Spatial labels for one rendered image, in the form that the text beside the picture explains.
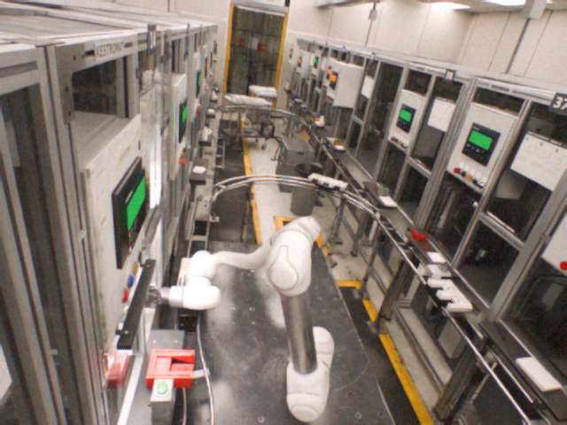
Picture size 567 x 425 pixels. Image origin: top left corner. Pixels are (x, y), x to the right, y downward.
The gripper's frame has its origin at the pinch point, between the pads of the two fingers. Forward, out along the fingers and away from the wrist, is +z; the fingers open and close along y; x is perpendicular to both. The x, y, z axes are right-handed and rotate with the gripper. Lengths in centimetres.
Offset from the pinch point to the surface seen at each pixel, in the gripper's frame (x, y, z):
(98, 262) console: 62, 62, -14
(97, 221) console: 61, 71, -14
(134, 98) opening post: 23, 87, -13
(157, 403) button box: 51, 1, -23
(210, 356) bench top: 4, -33, -39
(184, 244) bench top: -91, -32, -18
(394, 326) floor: -85, -100, -197
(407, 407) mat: -9, -99, -172
